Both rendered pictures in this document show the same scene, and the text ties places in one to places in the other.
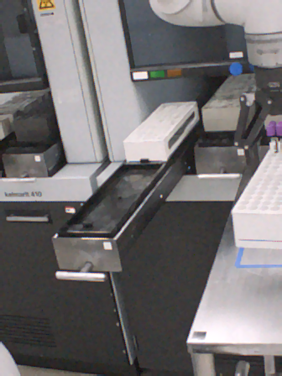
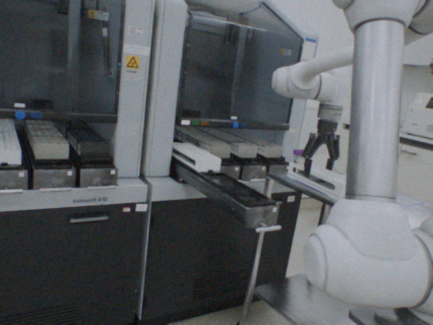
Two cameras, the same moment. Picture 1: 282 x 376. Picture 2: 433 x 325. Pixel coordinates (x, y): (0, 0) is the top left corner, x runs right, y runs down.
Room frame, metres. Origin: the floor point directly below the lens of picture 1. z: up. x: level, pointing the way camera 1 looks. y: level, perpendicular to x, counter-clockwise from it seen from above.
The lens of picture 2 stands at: (0.59, 1.15, 1.20)
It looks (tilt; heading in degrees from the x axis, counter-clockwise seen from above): 14 degrees down; 304
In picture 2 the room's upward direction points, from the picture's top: 8 degrees clockwise
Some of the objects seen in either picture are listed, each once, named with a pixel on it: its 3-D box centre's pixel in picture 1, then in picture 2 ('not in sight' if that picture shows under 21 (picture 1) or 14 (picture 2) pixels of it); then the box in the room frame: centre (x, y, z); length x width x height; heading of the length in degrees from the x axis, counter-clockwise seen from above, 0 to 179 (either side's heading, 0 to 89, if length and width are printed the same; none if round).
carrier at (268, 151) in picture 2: not in sight; (270, 152); (1.37, -0.51, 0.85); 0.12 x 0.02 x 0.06; 65
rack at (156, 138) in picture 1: (164, 132); (193, 157); (1.52, -0.07, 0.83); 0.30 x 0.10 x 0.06; 156
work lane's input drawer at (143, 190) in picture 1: (143, 180); (212, 183); (1.36, 0.00, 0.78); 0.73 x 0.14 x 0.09; 156
